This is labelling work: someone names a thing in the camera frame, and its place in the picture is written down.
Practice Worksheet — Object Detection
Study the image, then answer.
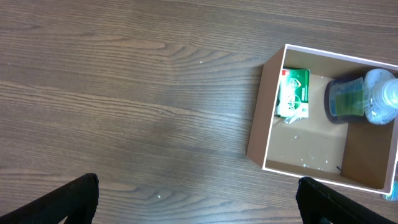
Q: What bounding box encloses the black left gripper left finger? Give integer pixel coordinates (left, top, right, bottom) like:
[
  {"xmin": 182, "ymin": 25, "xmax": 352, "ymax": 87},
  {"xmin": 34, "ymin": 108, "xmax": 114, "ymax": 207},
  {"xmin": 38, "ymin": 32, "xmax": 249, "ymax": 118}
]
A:
[{"xmin": 1, "ymin": 173, "xmax": 99, "ymax": 224}]

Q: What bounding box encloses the pink open cardboard box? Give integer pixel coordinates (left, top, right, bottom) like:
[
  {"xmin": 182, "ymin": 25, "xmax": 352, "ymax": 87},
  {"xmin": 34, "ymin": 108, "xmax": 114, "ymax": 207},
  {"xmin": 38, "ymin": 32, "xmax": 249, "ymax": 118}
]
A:
[{"xmin": 246, "ymin": 44, "xmax": 397, "ymax": 195}]

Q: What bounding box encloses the clear foam soap pump bottle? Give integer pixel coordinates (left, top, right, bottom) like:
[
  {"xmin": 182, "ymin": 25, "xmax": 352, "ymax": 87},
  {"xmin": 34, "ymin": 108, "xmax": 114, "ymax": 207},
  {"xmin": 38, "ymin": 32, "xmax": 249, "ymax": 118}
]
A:
[{"xmin": 324, "ymin": 68, "xmax": 397, "ymax": 125}]

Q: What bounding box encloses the green Dettol soap bar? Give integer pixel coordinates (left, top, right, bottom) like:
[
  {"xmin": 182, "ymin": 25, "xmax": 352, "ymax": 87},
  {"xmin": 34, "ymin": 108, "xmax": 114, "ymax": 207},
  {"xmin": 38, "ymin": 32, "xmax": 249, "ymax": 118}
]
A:
[{"xmin": 274, "ymin": 68, "xmax": 310, "ymax": 124}]

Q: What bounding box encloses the green white toothbrush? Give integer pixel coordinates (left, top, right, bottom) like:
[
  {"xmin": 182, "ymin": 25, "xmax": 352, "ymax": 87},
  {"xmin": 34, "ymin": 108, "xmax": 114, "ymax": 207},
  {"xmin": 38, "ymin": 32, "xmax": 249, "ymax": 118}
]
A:
[{"xmin": 382, "ymin": 180, "xmax": 398, "ymax": 202}]

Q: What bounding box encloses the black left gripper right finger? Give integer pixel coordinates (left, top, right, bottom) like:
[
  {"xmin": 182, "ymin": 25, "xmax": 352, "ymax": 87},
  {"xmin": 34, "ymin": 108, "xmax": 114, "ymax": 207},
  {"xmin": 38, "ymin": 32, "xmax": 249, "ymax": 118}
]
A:
[{"xmin": 295, "ymin": 177, "xmax": 394, "ymax": 224}]

